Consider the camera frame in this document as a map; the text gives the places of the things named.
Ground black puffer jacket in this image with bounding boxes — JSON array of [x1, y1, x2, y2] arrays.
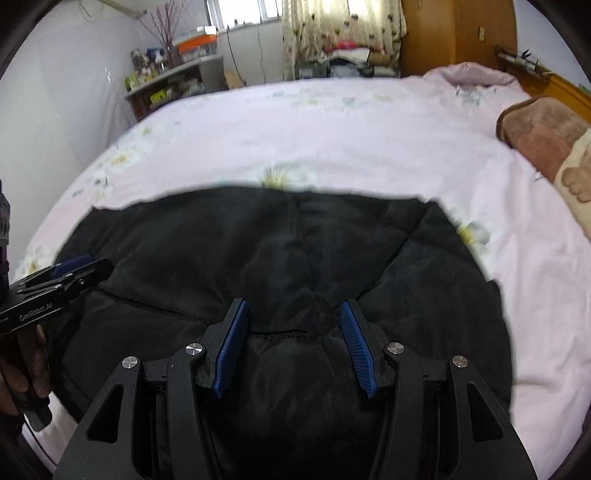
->
[[45, 187, 513, 479]]

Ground wooden headboard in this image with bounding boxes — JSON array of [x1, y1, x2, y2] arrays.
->
[[506, 66, 590, 121]]

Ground brown bear print pillow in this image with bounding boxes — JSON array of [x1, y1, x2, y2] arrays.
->
[[496, 97, 591, 236]]

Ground dried branches in vase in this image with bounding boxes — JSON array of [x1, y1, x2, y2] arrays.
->
[[138, 1, 188, 68]]

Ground orange storage box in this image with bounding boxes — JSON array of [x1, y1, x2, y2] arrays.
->
[[177, 35, 217, 62]]

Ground clothes pile by window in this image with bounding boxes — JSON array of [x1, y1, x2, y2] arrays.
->
[[294, 42, 401, 80]]

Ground wooden shelf unit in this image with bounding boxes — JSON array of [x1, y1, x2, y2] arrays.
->
[[124, 54, 228, 121]]

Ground person's left hand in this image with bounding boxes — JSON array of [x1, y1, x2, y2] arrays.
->
[[1, 325, 51, 415]]

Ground wooden wardrobe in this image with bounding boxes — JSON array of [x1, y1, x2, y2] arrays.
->
[[400, 0, 517, 77]]

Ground pink floral bed sheet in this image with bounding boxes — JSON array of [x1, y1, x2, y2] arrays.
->
[[12, 63, 590, 479]]

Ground heart pattern curtain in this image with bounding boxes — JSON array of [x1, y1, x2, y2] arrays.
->
[[280, 0, 408, 80]]

